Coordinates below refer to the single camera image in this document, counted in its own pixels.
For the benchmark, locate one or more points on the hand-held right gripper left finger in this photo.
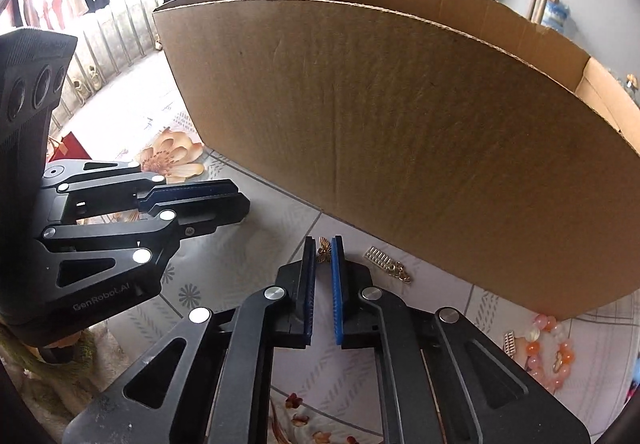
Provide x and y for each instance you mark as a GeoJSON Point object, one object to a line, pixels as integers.
{"type": "Point", "coordinates": [309, 294]}

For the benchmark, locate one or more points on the red paper bag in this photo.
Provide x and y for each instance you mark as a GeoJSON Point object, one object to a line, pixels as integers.
{"type": "Point", "coordinates": [69, 147]}

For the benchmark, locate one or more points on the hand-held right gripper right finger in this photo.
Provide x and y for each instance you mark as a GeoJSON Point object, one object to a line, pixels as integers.
{"type": "Point", "coordinates": [337, 294]}

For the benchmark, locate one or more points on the floral white bed sheet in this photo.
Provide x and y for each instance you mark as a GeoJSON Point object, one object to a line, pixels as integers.
{"type": "Point", "coordinates": [280, 224]}

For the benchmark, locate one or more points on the metal balcony railing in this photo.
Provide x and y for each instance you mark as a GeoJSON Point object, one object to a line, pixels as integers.
{"type": "Point", "coordinates": [115, 48]}

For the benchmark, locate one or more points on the gold butterfly pendant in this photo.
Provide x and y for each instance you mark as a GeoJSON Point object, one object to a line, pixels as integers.
{"type": "Point", "coordinates": [324, 246]}

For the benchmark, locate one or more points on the brown cardboard box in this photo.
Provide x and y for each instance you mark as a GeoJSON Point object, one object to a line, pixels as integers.
{"type": "Point", "coordinates": [400, 123]}

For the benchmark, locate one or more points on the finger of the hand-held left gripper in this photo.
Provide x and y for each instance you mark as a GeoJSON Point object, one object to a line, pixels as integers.
{"type": "Point", "coordinates": [215, 216]}
{"type": "Point", "coordinates": [190, 191]}

